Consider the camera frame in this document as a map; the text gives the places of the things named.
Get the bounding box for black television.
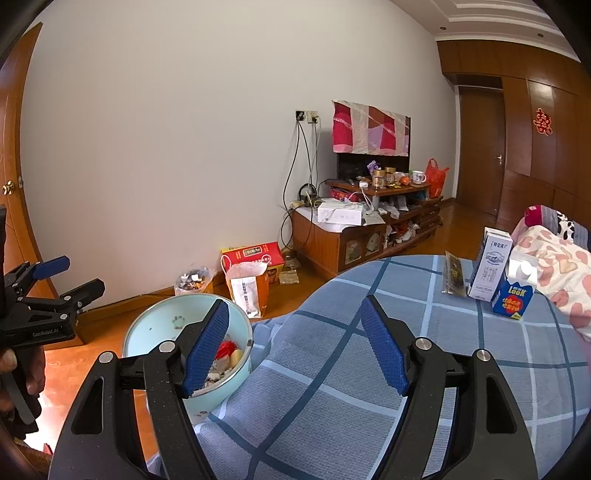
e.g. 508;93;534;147
337;152;411;181

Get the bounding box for clear bag of shells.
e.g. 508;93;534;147
174;266;215;296

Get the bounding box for orange plastic bag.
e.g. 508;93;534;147
425;159;450;198

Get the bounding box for blue plaid tablecloth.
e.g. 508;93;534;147
148;253;589;480

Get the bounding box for white milk carton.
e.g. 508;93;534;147
467;227;513;302

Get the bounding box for white orange paper bag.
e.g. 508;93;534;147
225;262;270;319

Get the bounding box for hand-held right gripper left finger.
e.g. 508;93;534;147
48;298;230;480

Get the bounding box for small blue drink carton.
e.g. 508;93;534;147
490;255;539;320

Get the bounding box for cow print blanket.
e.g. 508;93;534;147
524;205;591;250

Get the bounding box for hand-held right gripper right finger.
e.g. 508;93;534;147
360;295;539;480

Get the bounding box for dark flat snack packet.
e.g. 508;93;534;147
441;250;467;295

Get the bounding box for patchwork cover cloth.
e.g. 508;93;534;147
331;99;411;157

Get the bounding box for light blue bucket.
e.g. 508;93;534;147
122;294;254;414

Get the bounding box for red cardboard box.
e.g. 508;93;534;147
221;241;286;284

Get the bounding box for brown wooden wardrobe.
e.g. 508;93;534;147
436;39;591;241

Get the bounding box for wooden television cabinet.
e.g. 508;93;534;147
291;178;443;280

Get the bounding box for black power cables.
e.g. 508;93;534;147
281;121;324;252

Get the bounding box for brown wooden door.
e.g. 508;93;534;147
455;76;506;217

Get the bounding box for white flat box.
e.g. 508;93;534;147
317;198;365;227

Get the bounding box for person's left hand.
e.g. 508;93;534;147
0;346;47;416

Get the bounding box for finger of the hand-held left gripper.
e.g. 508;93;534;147
18;278;106;319
4;256;71;301

